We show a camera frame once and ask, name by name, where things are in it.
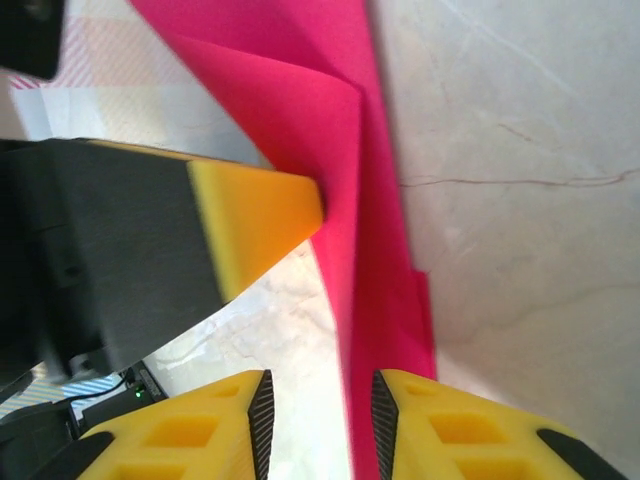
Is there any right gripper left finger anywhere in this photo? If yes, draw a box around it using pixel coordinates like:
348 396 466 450
34 369 275 480

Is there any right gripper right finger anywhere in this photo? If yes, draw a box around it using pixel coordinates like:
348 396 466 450
370 368 634 480

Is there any pink paper sheet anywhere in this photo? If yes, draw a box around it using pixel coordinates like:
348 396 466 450
127 0 440 480

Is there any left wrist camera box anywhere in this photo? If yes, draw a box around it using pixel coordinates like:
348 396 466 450
0 0 65 82

